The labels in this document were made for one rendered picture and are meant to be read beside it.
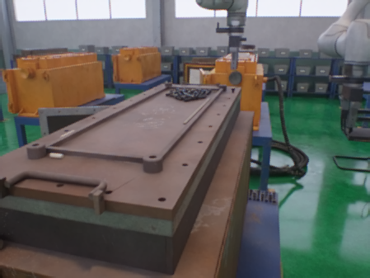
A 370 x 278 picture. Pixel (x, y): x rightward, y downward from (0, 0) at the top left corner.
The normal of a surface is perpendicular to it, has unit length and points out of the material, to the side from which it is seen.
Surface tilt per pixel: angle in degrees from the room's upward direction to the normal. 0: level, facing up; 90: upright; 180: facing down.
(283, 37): 90
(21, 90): 90
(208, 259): 0
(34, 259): 0
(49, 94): 90
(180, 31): 90
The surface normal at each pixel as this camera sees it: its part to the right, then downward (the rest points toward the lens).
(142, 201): 0.00, -0.95
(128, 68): -0.24, 0.31
